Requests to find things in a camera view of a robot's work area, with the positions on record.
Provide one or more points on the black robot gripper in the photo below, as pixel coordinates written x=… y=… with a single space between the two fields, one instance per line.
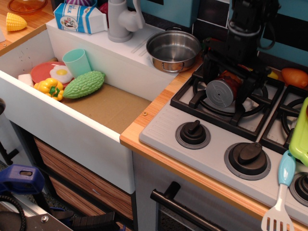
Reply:
x=238 y=54

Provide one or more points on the orange beans can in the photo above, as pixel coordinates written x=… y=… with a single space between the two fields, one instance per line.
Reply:
x=223 y=90

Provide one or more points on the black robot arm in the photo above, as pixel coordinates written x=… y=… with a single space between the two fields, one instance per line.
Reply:
x=251 y=16

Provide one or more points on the stainless steel pot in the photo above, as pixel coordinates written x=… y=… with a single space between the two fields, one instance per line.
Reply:
x=173 y=51

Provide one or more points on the grey toy stovetop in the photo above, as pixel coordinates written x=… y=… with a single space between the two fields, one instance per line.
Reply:
x=160 y=134

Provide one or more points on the black left burner grate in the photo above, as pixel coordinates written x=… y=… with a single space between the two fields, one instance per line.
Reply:
x=246 y=121

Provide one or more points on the black burner grate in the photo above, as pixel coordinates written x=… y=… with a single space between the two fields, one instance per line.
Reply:
x=277 y=134
x=246 y=121

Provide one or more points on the orange toy carrot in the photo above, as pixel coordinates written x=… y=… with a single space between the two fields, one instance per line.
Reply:
x=295 y=77

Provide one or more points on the left black stove knob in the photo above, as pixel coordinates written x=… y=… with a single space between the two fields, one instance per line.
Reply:
x=193 y=135

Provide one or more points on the black stove knob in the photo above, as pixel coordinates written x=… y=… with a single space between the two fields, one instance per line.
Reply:
x=247 y=161
x=193 y=135
x=299 y=188

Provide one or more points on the black right burner grate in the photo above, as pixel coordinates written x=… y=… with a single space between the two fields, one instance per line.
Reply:
x=277 y=134

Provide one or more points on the middle black stove knob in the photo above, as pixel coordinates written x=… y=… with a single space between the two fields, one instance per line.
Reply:
x=247 y=161

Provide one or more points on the lime green plastic tray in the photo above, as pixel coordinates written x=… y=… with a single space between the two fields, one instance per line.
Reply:
x=298 y=146

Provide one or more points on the grey toy faucet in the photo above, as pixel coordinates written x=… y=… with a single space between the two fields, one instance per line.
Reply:
x=122 y=21

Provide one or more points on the right black stove knob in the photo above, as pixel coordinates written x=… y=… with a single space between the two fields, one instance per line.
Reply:
x=299 y=188

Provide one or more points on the green toy bitter gourd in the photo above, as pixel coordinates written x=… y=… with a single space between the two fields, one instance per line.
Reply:
x=84 y=85

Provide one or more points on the dark red toy vegetable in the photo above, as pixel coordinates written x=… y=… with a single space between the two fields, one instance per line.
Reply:
x=104 y=9

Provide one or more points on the blue white toy spatula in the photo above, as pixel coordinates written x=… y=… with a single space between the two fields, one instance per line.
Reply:
x=276 y=218

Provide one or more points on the white toy sink basin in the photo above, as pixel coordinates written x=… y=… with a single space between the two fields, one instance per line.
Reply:
x=87 y=129

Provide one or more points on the mint green plastic cup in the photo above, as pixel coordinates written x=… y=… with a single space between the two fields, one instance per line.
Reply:
x=77 y=62

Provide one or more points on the purple toy vegetable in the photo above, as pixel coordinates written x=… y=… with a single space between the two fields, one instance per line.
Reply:
x=92 y=3

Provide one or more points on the toy fried egg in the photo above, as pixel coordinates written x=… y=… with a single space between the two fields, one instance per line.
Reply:
x=61 y=73

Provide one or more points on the blue white milk carton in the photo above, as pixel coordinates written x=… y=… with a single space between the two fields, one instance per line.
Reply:
x=83 y=19

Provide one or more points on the yellow toy bell pepper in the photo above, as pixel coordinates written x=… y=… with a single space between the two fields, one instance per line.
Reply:
x=51 y=87

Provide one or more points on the white toy block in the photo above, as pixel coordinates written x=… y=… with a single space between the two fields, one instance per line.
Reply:
x=27 y=79

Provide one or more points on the orange transparent bowl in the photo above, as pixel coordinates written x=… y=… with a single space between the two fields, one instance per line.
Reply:
x=26 y=7

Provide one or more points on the yellow toy corn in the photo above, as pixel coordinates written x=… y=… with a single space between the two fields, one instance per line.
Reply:
x=15 y=22

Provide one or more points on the blue plastic clamp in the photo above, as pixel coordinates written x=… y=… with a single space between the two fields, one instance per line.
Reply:
x=21 y=179

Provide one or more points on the black oven door handle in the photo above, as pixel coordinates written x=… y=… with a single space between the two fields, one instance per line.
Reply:
x=166 y=199

